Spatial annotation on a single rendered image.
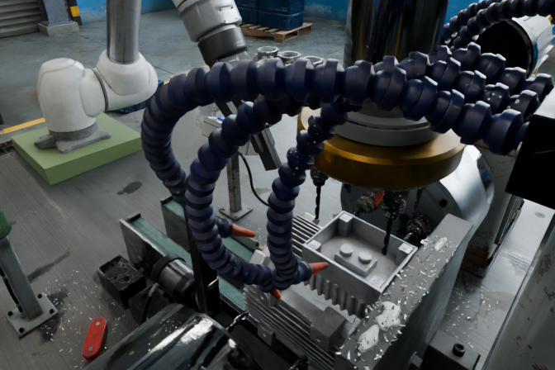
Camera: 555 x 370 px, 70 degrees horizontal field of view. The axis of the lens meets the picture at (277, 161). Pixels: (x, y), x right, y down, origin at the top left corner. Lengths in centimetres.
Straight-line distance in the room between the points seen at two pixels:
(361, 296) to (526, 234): 80
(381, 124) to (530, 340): 21
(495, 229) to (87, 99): 124
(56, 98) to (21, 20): 595
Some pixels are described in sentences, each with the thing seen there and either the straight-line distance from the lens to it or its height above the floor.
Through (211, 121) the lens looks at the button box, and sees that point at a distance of 105.
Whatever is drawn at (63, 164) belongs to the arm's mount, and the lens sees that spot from 143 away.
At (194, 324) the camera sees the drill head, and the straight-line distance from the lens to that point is 45.
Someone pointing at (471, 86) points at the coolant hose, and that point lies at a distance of 24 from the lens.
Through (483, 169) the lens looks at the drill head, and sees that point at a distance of 84.
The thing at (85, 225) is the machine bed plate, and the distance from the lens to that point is 123.
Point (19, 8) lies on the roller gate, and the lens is 737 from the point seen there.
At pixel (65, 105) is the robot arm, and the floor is 101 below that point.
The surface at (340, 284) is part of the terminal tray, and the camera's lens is 54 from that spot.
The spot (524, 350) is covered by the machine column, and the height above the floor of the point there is 132.
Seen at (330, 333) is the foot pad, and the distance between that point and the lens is 55.
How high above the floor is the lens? 152
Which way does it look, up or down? 32 degrees down
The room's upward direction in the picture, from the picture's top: straight up
